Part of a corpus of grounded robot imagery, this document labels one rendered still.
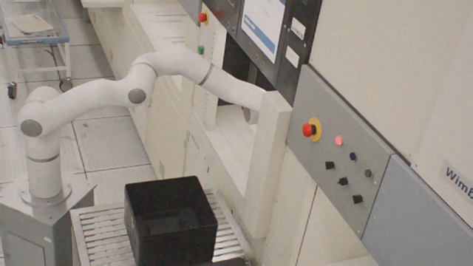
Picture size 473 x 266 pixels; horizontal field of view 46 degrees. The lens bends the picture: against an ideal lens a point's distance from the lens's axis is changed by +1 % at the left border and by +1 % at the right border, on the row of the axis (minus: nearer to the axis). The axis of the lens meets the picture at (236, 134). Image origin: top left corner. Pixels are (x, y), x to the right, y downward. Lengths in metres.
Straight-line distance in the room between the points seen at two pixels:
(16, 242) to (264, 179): 1.06
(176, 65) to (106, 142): 2.08
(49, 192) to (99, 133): 1.76
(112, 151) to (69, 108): 1.82
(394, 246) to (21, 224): 1.45
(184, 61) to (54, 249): 0.91
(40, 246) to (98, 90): 0.69
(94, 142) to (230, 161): 1.71
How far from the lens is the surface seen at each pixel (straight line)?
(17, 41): 4.20
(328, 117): 1.50
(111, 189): 3.48
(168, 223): 2.15
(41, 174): 2.19
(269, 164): 1.77
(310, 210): 1.73
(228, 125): 2.54
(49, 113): 2.00
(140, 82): 1.86
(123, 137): 3.92
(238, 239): 2.13
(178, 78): 2.92
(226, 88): 1.90
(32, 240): 2.32
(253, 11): 1.91
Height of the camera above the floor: 2.24
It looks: 34 degrees down
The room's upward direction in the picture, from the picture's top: 9 degrees clockwise
